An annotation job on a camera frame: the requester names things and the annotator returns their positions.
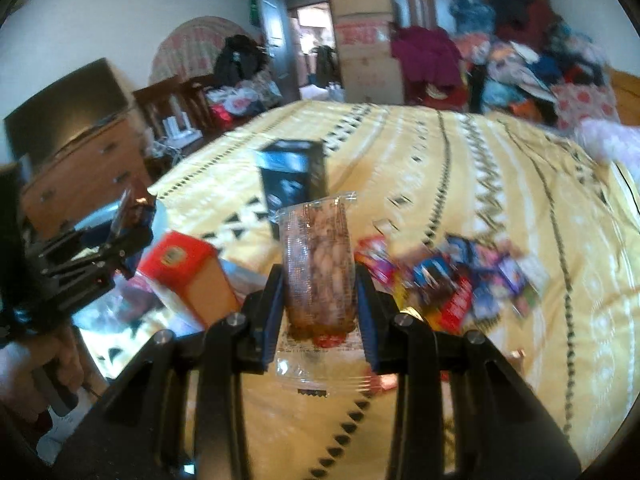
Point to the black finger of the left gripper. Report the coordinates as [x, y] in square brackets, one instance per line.
[90, 257]

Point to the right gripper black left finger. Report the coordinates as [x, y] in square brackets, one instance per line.
[135, 431]

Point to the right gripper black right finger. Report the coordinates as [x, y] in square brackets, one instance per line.
[501, 429]

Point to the clear brown nut snack packet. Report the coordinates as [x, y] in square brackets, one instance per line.
[320, 350]

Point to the glass bowl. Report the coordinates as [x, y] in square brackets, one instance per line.
[117, 325]

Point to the orange red cardboard box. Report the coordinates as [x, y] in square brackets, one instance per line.
[187, 275]

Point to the wooden chest of drawers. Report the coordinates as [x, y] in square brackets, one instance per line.
[88, 174]

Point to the white wifi router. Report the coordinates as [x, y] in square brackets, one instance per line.
[179, 131]

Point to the dark wooden chair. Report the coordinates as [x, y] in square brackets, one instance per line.
[184, 100]

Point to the black flat television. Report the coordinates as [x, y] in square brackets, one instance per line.
[73, 105]

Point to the blue snack packet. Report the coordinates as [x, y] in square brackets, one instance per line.
[434, 276]

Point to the black blue carton box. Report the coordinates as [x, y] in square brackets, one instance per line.
[293, 172]

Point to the yellow patterned bed sheet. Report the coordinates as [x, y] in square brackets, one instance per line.
[421, 174]

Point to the stacked cardboard boxes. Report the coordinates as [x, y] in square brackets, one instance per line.
[363, 32]

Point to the white purple folded quilt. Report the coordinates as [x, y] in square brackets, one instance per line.
[606, 141]

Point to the pile of clothes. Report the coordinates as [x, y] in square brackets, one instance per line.
[511, 56]

